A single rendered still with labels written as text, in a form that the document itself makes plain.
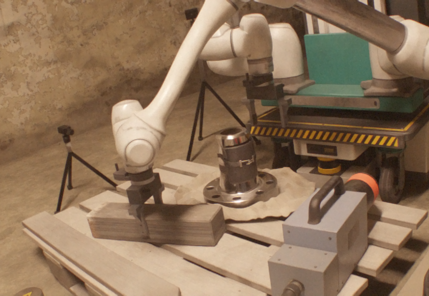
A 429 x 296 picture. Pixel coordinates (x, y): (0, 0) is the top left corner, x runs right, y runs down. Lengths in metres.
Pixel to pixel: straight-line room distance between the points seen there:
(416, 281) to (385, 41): 0.70
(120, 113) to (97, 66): 2.53
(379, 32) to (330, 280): 0.72
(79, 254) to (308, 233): 0.73
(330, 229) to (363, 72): 0.95
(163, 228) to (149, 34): 2.90
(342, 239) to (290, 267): 0.14
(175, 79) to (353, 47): 0.86
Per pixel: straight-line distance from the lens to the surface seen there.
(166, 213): 1.40
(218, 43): 1.58
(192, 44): 1.29
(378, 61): 1.63
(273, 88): 1.57
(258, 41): 1.55
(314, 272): 0.98
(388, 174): 1.68
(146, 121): 1.16
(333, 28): 1.96
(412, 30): 1.43
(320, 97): 1.77
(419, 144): 1.80
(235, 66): 1.87
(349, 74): 1.87
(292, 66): 1.84
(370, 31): 1.35
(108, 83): 3.87
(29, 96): 3.57
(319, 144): 1.71
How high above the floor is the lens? 0.81
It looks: 19 degrees down
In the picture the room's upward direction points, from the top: 10 degrees counter-clockwise
